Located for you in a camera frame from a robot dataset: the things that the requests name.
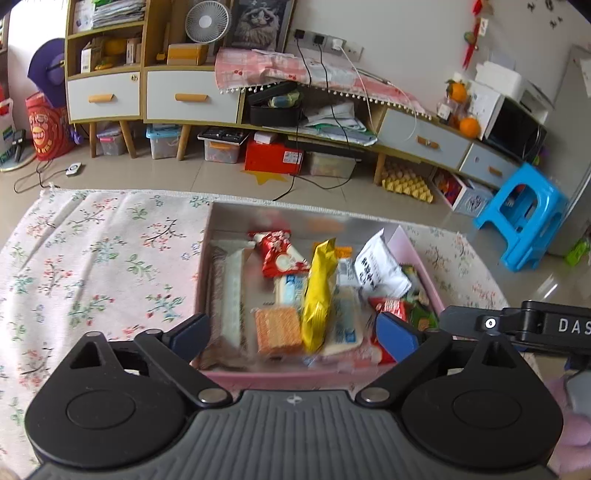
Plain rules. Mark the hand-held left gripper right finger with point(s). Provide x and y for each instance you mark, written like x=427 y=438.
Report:
x=397 y=334

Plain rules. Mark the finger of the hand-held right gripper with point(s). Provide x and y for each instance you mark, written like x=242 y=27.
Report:
x=466 y=318

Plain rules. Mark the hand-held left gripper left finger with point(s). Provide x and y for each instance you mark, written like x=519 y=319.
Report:
x=191 y=334

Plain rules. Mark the orange red snack packet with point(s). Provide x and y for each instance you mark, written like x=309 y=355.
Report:
x=392 y=307

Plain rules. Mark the green chip packet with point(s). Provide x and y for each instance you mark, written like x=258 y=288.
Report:
x=425 y=316

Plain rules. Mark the clear pink cracker packet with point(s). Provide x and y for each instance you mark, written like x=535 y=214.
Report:
x=351 y=359

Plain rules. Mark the clear white packet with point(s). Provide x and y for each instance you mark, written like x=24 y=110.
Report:
x=344 y=323

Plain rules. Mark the pale green long packet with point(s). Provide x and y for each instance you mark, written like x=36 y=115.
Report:
x=238 y=295

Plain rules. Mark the white packet blue triangles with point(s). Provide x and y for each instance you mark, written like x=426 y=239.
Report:
x=378 y=267

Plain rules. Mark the brown cracker packet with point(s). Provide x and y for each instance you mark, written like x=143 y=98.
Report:
x=277 y=330

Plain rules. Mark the yellow snack packet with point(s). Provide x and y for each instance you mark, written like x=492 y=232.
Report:
x=318 y=295

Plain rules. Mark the small orange packet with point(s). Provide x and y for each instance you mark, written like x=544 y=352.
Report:
x=344 y=253

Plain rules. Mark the small white blue packet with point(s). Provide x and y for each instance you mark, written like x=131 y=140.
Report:
x=293 y=290

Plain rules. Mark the red white snack packet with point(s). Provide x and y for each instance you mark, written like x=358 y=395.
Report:
x=279 y=254

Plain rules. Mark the pink box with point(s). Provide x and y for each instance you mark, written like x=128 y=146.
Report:
x=286 y=217

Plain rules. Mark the person's right forearm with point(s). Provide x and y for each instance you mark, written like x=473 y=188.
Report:
x=568 y=438

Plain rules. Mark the green bag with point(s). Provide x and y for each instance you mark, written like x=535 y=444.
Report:
x=579 y=254

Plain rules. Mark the white box blue print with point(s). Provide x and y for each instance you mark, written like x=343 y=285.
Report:
x=473 y=201

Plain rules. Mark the floral mat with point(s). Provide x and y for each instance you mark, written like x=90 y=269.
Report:
x=92 y=258

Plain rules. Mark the colourful red box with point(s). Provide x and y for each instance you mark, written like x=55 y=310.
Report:
x=448 y=184

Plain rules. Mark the blue plastic stool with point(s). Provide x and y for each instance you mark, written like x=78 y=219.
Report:
x=531 y=184

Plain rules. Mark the yellow egg tray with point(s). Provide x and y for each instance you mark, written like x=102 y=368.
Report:
x=408 y=184

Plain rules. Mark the low wooden media cabinet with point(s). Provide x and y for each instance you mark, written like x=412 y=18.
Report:
x=379 y=166

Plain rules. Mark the yellow star floor sticker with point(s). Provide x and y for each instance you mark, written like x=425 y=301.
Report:
x=265 y=177

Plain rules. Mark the clear storage bin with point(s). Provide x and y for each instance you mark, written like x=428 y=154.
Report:
x=221 y=152

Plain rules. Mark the orange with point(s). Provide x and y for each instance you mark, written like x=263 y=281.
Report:
x=458 y=91
x=469 y=128

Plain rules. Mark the clear bin blue lid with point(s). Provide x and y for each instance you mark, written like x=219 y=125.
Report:
x=164 y=143

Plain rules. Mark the microwave oven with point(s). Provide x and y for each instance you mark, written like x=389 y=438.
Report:
x=517 y=129

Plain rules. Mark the white floor device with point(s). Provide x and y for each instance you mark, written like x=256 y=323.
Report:
x=74 y=170

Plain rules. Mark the black keyboard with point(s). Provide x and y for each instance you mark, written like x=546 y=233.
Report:
x=221 y=134

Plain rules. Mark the small clear bin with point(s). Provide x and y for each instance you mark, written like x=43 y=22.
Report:
x=111 y=143

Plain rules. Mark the small white box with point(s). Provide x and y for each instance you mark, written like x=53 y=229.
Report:
x=265 y=137

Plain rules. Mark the pile of papers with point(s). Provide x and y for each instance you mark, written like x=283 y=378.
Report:
x=341 y=122

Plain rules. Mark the black storage case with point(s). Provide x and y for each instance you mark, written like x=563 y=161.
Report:
x=272 y=115

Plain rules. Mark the white foam box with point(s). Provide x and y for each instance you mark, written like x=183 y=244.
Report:
x=503 y=76

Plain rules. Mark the red printed bag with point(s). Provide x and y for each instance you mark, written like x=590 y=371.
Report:
x=46 y=129

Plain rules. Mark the white shopping bag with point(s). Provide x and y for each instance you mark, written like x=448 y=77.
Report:
x=4 y=129

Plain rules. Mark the pink cloth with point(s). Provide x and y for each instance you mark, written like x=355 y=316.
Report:
x=258 y=64

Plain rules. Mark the yellow cardboard box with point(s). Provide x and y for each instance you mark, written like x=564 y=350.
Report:
x=187 y=54

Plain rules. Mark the red hanging ornament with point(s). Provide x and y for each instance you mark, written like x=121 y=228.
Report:
x=475 y=32

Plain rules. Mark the white printed carton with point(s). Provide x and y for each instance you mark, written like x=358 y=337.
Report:
x=133 y=50

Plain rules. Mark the small white carton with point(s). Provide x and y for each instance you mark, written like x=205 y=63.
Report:
x=90 y=57

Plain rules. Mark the white charger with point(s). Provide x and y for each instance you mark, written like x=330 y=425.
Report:
x=338 y=45

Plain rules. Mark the purple umbrella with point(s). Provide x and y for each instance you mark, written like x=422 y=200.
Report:
x=44 y=64

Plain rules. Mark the wooden shelf cabinet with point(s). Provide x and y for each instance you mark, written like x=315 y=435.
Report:
x=154 y=27

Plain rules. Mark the small white fan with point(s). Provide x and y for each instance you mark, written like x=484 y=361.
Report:
x=207 y=21

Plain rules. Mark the cat picture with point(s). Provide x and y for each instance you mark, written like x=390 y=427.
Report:
x=261 y=25

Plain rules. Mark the stack of papers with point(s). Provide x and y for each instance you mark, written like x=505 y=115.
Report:
x=111 y=11

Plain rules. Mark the black butterfly wall stickers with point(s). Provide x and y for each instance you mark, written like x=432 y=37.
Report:
x=551 y=21

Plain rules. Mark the wall sockets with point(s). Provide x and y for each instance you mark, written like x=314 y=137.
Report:
x=318 y=39

